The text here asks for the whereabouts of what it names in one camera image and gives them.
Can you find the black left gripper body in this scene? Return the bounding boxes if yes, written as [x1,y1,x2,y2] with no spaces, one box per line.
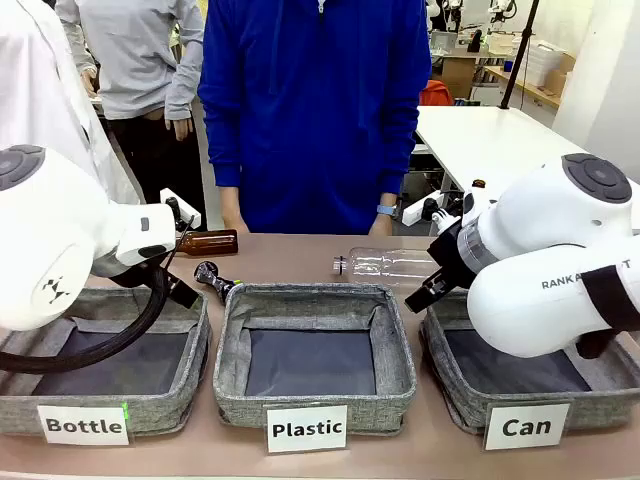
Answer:
[107,258,174,290]

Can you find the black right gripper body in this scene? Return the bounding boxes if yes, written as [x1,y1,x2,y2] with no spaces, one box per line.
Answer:
[426,221,477,290]

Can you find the clear plastic bottle black cap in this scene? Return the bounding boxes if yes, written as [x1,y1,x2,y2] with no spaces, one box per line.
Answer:
[333,245,442,288]

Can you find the person's left forearm blue sleeve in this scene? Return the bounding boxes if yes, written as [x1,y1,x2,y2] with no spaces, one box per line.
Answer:
[378,84,434,207]

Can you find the person's right forearm blue sleeve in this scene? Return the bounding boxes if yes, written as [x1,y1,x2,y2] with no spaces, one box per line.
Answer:
[197,84,247,190]

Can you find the grey basket labelled Bottle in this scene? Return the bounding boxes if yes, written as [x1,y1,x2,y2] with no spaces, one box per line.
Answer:
[0,285,214,437]

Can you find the grey basket labelled Can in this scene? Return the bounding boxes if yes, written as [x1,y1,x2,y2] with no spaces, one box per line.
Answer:
[421,292,640,435]

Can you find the grey basket labelled Plastic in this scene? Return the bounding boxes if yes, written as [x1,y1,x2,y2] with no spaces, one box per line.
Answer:
[213,282,418,437]

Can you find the white Can label sign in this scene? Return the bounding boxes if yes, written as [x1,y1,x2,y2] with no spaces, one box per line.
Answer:
[483,402,572,452]

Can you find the person's right hand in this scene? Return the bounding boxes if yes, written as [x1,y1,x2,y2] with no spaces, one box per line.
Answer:
[219,185,250,235]

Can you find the person's left hand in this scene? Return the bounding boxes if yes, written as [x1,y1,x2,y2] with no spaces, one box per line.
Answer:
[368,212,397,237]

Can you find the grey shirt person's left hand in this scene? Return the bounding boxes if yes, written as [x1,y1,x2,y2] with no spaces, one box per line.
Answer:
[171,116,195,143]

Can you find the grey shirt person's right hand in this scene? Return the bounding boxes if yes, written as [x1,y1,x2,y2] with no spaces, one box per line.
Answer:
[79,66,100,98]

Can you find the white background table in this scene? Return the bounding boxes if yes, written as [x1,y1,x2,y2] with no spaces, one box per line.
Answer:
[413,104,592,202]

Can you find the white Bottle label sign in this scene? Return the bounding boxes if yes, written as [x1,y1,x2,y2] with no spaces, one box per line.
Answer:
[36,403,130,447]

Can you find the orange chair back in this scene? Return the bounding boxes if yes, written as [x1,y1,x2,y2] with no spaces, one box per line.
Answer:
[421,78,455,107]

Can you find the white Plastic label sign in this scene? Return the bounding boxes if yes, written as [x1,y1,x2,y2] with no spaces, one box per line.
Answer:
[265,404,349,454]

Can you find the brown cardboard box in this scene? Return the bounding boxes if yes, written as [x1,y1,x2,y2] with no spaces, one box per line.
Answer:
[441,53,477,100]

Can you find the wooden workbench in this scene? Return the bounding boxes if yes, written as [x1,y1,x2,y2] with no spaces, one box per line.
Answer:
[483,63,562,110]

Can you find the person in grey shirt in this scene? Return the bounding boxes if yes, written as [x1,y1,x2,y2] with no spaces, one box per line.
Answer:
[53,0,209,232]

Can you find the person in blue sweater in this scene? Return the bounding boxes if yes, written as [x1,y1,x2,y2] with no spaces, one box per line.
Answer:
[197,0,434,236]

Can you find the person in white coat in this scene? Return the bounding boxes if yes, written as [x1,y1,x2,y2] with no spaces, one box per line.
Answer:
[0,0,142,206]

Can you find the black tripod pole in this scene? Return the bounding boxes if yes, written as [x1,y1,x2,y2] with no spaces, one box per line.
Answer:
[499,0,542,111]

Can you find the white plastic storage bins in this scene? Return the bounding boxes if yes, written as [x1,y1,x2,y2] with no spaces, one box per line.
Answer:
[525,41,569,85]

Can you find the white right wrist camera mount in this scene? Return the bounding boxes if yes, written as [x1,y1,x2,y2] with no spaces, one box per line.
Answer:
[401,191,447,225]

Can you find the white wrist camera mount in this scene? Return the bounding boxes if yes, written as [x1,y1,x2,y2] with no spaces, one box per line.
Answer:
[159,188,203,228]
[401,191,447,225]

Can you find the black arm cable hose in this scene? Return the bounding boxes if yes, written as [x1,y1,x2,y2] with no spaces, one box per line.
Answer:
[0,267,172,374]

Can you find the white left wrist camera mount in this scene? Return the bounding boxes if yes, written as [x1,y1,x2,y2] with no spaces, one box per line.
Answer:
[159,188,203,228]

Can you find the black strap on arm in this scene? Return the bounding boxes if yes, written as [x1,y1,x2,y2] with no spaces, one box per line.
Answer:
[574,264,640,360]

